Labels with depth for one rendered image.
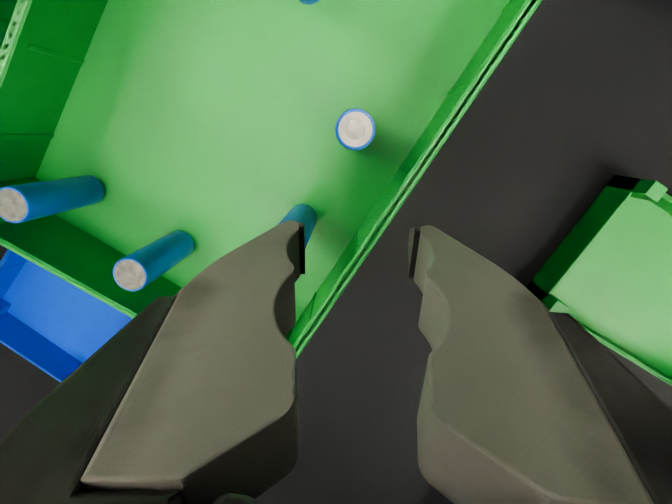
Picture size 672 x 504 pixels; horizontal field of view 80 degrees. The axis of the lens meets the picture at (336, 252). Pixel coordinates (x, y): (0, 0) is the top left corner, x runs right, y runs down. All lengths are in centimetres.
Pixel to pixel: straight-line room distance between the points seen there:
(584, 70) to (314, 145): 47
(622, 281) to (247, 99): 60
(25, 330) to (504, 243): 75
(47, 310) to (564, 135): 81
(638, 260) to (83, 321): 85
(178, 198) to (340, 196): 10
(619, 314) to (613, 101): 31
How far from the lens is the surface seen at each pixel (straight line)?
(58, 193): 27
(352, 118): 19
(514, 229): 64
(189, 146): 27
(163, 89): 28
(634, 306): 75
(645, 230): 72
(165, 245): 25
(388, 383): 70
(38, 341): 81
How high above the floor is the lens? 58
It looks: 74 degrees down
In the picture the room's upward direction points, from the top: 172 degrees counter-clockwise
